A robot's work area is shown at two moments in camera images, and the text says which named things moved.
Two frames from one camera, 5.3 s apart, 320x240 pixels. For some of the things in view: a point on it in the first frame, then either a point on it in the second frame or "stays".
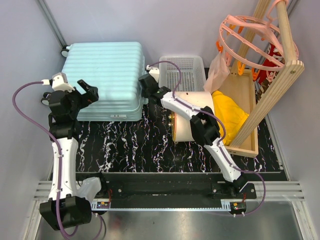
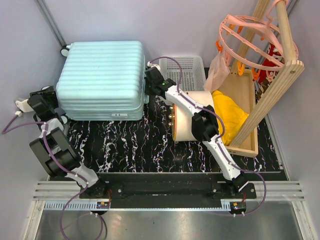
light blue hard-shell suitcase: x=115 y=69 stays
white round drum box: x=181 y=126 stays
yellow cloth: x=233 y=117 stays
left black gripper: x=90 y=96 → x=50 y=93
